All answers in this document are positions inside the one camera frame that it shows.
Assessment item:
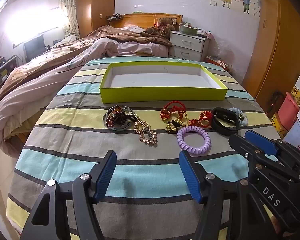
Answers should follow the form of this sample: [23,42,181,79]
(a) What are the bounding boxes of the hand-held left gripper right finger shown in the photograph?
[179,150,278,240]

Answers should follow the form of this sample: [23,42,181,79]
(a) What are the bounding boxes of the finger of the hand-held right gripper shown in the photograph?
[228,133,300,183]
[244,129,300,173]

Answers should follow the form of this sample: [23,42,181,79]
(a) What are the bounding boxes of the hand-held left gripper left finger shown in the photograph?
[19,150,117,240]

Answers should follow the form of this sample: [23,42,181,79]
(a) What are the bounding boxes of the black hair tie with charm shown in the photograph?
[214,114,246,136]

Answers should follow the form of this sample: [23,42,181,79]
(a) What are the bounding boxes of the black wristband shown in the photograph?
[211,107,240,136]

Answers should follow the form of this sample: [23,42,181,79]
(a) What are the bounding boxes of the light blue spiral hair tie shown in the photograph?
[229,107,248,126]

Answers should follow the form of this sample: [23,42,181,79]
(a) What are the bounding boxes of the red cord bracelet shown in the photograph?
[188,111,213,128]

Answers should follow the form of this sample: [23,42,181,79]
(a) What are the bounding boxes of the grey hair ties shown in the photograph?
[103,105,137,131]

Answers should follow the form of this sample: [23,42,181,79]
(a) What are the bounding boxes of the gold bell hair tie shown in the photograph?
[166,119,187,133]

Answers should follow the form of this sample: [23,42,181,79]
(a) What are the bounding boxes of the dark red bead bracelet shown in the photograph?
[105,107,123,128]

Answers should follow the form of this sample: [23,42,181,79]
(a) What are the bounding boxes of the lime green cardboard box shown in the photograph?
[99,62,228,104]

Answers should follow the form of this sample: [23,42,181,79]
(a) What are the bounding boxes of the yellow patterned bag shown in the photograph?
[270,112,288,139]

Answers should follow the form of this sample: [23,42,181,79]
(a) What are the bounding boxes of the pink box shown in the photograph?
[277,92,300,128]

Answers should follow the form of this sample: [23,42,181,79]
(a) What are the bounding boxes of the striped tablecloth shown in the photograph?
[6,56,282,240]

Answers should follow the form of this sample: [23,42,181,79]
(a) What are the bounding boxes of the pile of books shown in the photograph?
[206,55,232,70]

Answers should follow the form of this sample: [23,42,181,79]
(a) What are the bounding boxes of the wooden closet door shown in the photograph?
[242,0,300,105]

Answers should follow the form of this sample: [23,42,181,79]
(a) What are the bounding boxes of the pink and brown duvet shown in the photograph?
[0,26,173,153]

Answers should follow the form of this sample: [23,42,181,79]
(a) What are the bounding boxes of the white drawer nightstand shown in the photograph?
[169,31,210,62]

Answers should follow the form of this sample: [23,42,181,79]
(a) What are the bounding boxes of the green basin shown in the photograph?
[179,23,198,36]

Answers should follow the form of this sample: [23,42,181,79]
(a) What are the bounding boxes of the brown teddy bear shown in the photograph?
[142,17,177,39]

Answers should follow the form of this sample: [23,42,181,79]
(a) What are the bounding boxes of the cluttered low shelf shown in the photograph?
[0,55,18,93]

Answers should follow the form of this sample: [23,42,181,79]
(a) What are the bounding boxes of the black office chair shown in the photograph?
[24,34,50,62]

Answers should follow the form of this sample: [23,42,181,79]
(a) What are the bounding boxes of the wooden headboard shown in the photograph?
[107,13,183,29]

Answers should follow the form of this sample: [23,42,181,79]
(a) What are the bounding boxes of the floral curtain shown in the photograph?
[59,0,80,39]

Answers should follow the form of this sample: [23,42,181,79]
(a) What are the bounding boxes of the wooden wardrobe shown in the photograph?
[75,0,115,38]

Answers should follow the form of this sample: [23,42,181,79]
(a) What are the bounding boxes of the purple spiral hair tie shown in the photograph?
[176,126,211,155]

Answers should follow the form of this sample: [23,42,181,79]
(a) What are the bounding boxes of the red knot bracelet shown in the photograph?
[160,101,185,121]

